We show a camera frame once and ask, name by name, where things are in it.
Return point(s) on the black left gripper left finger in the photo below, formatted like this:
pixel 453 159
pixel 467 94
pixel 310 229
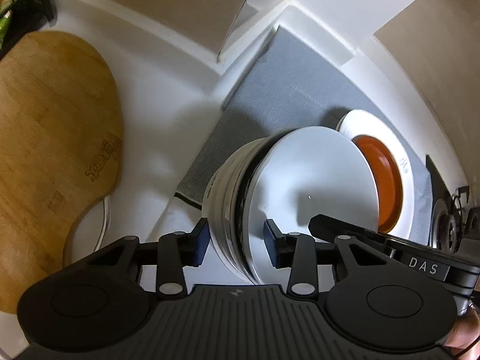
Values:
pixel 171 253

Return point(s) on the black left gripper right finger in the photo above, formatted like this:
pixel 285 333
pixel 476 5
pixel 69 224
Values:
pixel 303 253

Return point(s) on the white bowl with dark rim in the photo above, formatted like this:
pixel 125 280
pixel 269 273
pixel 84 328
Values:
pixel 219 207

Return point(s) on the cream white bowl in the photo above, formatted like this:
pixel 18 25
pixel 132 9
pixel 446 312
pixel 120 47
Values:
pixel 310 171

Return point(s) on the person's hand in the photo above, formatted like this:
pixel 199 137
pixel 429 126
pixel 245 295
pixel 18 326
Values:
pixel 463 340

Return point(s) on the black gas stove top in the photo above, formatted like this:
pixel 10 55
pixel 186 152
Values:
pixel 453 229

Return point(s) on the brown round plate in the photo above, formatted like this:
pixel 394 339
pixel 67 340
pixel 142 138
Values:
pixel 387 179

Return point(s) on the white plate with floral print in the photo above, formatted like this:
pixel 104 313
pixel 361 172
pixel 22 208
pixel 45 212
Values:
pixel 360 122

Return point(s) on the wooden cutting board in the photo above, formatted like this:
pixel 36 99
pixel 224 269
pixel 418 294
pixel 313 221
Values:
pixel 62 133

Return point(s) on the grey dish mat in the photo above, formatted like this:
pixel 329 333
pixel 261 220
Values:
pixel 291 86

